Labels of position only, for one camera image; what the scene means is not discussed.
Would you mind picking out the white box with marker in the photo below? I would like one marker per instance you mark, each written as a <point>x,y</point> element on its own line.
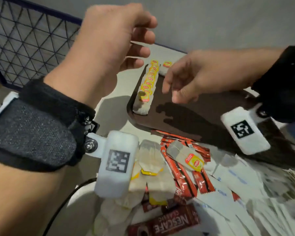
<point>115,164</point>

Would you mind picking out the person's left hand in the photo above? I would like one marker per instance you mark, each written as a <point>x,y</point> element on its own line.
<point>100,46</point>

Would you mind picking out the white tea bag yellow tag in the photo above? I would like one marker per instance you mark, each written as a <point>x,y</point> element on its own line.
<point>165,70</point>

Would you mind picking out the brown plastic tray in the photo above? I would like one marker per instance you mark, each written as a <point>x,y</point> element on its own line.
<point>199,120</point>

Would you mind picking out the row of tea bags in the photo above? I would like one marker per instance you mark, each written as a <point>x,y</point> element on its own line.
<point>143,105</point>

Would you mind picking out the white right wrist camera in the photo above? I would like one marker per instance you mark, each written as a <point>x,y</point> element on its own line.
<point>245,132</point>

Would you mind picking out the person's right hand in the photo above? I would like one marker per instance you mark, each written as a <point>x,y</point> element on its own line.
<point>211,71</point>

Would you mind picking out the white sugar sachets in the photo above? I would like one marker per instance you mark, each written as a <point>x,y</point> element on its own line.
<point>243,184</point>

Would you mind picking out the person's left forearm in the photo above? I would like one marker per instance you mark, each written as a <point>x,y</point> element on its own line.
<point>27,201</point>

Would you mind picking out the pile of tea bags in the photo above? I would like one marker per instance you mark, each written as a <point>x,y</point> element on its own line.
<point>152,159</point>

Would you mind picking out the red Nescafe coffee sachets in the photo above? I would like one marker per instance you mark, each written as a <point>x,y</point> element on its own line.
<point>182,176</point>

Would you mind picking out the black left wrist band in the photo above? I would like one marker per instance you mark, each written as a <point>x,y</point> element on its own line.
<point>39,130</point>

